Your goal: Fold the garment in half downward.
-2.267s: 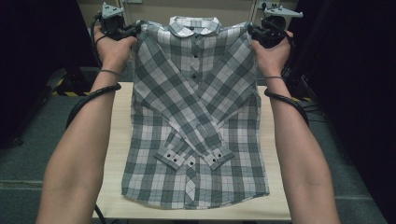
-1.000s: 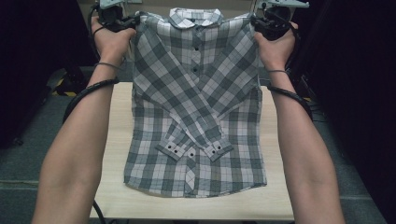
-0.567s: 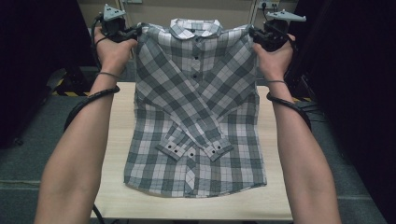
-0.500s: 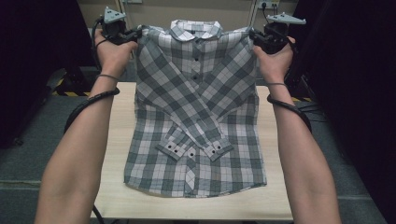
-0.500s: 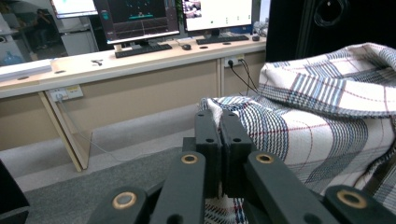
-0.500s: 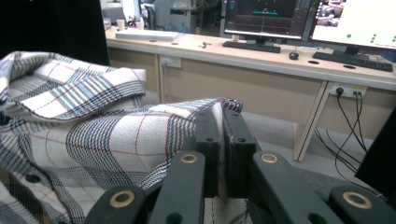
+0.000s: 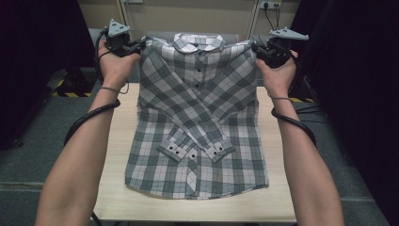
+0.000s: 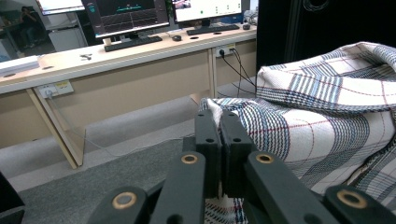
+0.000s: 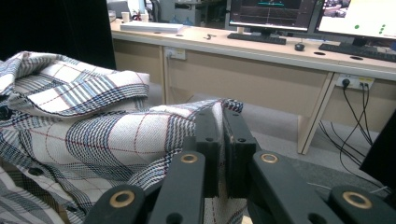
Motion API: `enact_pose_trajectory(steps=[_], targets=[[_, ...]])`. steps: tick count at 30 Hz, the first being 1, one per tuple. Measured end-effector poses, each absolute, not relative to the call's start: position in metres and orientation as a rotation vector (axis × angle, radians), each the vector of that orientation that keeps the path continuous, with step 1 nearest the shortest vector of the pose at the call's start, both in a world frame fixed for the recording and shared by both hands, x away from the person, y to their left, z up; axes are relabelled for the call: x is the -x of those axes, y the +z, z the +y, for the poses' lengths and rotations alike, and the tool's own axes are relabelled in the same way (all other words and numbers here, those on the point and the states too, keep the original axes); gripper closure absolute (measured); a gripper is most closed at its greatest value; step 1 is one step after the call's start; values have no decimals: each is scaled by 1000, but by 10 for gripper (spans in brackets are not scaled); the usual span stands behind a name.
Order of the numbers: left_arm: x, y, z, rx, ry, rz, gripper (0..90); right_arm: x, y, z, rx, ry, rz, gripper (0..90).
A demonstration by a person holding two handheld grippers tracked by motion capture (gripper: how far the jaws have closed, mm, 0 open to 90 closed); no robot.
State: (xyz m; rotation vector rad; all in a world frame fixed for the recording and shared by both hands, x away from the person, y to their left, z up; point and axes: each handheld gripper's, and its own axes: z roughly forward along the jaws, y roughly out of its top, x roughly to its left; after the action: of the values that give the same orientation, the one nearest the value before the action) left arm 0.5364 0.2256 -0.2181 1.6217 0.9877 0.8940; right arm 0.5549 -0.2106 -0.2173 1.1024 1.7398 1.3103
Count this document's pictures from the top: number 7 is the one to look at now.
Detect thin grey wrist cord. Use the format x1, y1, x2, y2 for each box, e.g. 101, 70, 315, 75
267, 92, 295, 103
99, 82, 130, 95

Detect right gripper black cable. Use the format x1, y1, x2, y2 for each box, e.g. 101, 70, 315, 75
271, 107, 317, 148

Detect beige wooden desk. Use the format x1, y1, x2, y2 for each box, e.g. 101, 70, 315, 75
77, 0, 302, 64

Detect black floor cables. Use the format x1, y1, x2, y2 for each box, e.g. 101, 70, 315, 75
295, 105, 330, 125

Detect black curtain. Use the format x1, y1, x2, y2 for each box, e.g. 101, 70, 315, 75
277, 0, 399, 226
0, 0, 102, 152

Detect person's left hand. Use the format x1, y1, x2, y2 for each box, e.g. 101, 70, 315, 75
97, 40, 141, 92

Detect grey white plaid shirt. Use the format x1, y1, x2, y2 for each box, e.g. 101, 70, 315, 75
124, 32, 270, 201

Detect white wall socket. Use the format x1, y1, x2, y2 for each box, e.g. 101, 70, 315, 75
259, 0, 282, 9

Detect black hanging power cables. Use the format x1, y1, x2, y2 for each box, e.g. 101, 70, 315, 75
263, 3, 284, 32

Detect black yellow striped stand base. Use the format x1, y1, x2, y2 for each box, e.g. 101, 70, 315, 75
288, 74, 315, 104
46, 67, 102, 98

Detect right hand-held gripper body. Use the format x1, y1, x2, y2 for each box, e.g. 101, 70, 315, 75
260, 27, 310, 70

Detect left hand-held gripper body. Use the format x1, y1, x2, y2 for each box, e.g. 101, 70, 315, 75
104, 19, 139, 58

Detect person's right hand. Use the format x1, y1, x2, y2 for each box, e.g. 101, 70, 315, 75
255, 50, 299, 99

